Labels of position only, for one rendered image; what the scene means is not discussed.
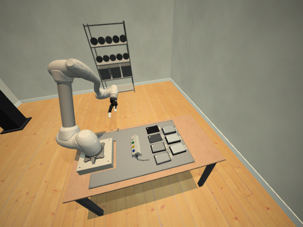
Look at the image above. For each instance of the white operator button panel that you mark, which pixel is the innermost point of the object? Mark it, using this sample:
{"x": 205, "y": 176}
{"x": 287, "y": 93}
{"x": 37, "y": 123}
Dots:
{"x": 135, "y": 144}

